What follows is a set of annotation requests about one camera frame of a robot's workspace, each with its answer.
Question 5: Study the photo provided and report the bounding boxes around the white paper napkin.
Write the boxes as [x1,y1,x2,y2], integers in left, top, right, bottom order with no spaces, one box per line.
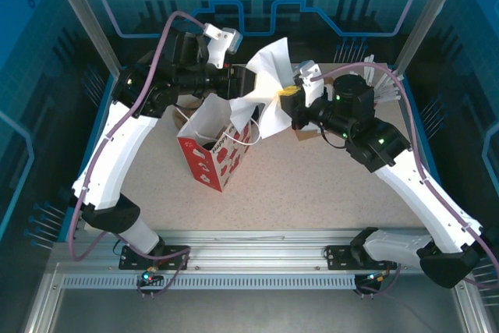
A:
[228,36,294,142]

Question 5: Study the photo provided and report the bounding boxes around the red white printed paper bag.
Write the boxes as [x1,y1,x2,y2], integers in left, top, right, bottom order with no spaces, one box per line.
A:
[175,93,261,193]

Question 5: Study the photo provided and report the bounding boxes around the brown napkin tray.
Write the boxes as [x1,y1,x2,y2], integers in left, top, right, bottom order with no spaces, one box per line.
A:
[294,126,324,142]

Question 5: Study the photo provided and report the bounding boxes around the right blue table edge trim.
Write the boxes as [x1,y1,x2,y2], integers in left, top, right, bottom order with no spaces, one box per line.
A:
[395,73,467,243]

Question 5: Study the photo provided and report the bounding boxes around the blue table edge trim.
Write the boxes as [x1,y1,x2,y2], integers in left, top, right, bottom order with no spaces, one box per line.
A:
[58,66,129,243]
[395,73,467,243]

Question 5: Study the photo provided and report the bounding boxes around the left blue table edge trim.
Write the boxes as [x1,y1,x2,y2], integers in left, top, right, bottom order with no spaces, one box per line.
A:
[58,66,129,243]

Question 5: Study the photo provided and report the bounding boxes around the slotted metal strip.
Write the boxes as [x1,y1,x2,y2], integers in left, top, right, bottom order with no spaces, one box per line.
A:
[61,274,370,291]

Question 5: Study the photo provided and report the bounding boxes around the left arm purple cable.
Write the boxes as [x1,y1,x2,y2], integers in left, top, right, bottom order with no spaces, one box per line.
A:
[66,12,207,263]

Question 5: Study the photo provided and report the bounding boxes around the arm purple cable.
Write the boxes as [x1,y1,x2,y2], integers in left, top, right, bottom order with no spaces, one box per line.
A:
[310,62,499,291]
[66,12,207,263]

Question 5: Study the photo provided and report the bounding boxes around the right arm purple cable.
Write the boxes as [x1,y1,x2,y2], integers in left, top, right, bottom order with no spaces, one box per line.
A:
[310,62,499,291]

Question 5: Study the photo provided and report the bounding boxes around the left aluminium frame post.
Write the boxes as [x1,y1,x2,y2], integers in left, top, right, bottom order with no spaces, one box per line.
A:
[43,0,128,79]

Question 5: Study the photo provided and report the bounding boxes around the aluminium frame post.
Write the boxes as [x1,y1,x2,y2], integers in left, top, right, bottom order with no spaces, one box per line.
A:
[392,0,467,76]
[43,0,128,79]

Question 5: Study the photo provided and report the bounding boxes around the right aluminium frame post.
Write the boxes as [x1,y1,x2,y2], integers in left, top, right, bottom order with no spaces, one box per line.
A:
[392,0,467,76]

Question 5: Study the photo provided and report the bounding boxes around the aluminium frame rail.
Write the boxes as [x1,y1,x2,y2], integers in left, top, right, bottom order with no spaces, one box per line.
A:
[52,229,475,278]

